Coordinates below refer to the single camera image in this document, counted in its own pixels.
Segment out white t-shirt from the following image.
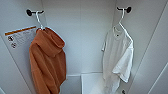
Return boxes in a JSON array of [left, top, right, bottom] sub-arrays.
[[100, 24, 135, 94]]

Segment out white wardrobe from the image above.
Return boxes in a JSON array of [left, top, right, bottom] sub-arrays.
[[0, 0, 168, 94]]

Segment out orange hoodie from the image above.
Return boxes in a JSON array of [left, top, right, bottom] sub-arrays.
[[28, 27, 68, 94]]

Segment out black wall hook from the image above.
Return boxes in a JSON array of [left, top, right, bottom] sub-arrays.
[[25, 8, 45, 17], [116, 5, 133, 14]]

